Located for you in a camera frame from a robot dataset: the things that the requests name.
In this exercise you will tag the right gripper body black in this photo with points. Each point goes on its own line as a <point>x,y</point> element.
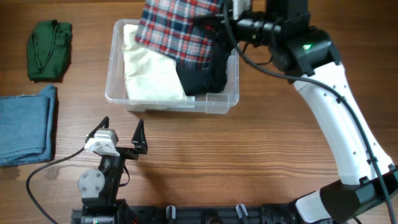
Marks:
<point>256,32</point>

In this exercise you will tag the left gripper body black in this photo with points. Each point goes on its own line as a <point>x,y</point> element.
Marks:
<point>128,153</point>

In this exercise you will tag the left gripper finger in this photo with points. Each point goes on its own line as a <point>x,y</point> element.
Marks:
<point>103,124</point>
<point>139,139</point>

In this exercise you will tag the cream white cloth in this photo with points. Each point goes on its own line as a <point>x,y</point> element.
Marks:
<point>149,75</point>

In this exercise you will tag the red plaid cloth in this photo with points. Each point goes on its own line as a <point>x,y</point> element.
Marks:
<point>167,27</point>

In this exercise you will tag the black cloth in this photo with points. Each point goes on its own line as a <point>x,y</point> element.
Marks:
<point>210,80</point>

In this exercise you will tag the clear plastic storage container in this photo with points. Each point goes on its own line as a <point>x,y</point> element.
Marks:
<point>211,103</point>

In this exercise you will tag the green cloth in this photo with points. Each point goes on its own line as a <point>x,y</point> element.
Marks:
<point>49,51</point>

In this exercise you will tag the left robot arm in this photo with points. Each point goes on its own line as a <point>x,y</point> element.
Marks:
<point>99,187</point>

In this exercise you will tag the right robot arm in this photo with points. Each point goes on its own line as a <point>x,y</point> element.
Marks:
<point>307,57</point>

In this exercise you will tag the folded blue denim jeans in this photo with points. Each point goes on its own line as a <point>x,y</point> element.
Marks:
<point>26,127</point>

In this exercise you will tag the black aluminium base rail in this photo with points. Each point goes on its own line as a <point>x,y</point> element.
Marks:
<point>264,214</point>

